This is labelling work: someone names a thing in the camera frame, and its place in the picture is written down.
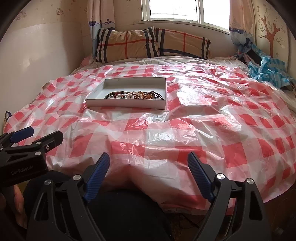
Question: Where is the pile of jewelry in box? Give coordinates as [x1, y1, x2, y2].
[104, 90, 164, 100]

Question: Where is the left hand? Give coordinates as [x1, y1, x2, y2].
[0, 184, 27, 229]

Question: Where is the red white checkered plastic sheet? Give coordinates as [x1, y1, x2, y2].
[4, 63, 295, 211]

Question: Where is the white shallow cardboard box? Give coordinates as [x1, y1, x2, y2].
[85, 77, 167, 110]

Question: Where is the plaid beige pillow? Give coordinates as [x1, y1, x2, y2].
[94, 27, 211, 63]

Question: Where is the left cartoon curtain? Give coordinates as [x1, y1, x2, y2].
[87, 0, 115, 62]

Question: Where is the cartoon curtain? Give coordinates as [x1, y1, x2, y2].
[87, 0, 115, 62]
[229, 0, 255, 58]

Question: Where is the right cartoon curtain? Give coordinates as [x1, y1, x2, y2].
[229, 0, 255, 58]

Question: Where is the window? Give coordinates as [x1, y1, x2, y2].
[141, 0, 230, 33]

